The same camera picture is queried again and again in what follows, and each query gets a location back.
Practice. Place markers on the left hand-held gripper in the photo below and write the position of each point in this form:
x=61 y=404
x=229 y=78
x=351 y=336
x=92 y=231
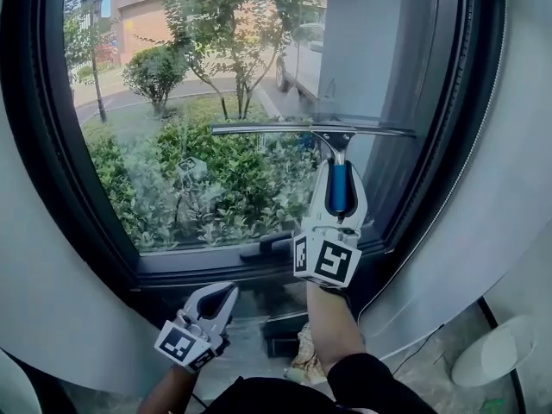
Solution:
x=177 y=344

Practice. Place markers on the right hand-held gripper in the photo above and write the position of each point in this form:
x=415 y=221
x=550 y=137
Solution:
x=330 y=259

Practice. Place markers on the large window glass pane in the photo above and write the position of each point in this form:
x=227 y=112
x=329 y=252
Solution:
x=388 y=80

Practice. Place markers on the person's right forearm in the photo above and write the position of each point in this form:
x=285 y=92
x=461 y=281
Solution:
x=334 y=330

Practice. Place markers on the person's left forearm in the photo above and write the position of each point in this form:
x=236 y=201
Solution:
x=166 y=390

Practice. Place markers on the clear plastic sheet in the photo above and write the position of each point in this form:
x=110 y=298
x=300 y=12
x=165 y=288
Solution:
x=246 y=347

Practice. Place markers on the small window pane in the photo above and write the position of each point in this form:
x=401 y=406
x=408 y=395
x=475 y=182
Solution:
x=276 y=300

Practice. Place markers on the black flat box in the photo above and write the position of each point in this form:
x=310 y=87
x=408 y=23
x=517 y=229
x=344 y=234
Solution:
x=282 y=336

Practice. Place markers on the beige checkered cloth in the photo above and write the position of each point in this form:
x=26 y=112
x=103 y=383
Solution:
x=308 y=352

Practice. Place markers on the green hedge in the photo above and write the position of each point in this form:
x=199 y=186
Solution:
x=224 y=188

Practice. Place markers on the person's black clothing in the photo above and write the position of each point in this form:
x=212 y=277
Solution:
x=371 y=386

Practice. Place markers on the thin leafy tree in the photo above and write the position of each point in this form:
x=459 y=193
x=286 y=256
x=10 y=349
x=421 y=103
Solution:
x=202 y=20
x=259 y=37

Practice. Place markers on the white rounded toilet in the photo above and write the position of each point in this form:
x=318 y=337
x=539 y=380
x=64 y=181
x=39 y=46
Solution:
x=493 y=352

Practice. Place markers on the round green shrub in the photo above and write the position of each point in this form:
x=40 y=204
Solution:
x=153 y=76

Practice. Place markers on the green bottle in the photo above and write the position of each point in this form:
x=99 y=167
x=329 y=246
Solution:
x=493 y=404

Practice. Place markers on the brick building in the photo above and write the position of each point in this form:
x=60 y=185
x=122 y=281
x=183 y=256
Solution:
x=142 y=11

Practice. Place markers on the black street lamp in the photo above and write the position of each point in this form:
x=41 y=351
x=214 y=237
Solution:
x=91 y=3

